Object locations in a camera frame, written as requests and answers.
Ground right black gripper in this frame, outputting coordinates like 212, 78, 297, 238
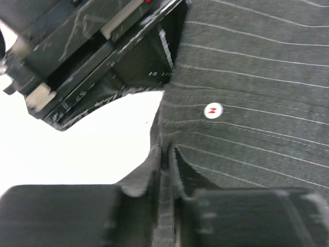
0, 0, 180, 132

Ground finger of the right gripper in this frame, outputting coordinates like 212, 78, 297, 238
113, 1, 188, 85

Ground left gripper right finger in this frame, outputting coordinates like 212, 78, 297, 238
168, 148, 328, 246

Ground black pinstriped long sleeve shirt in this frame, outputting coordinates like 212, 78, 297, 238
148, 0, 329, 247

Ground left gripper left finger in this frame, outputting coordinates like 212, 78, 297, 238
1, 145, 161, 246

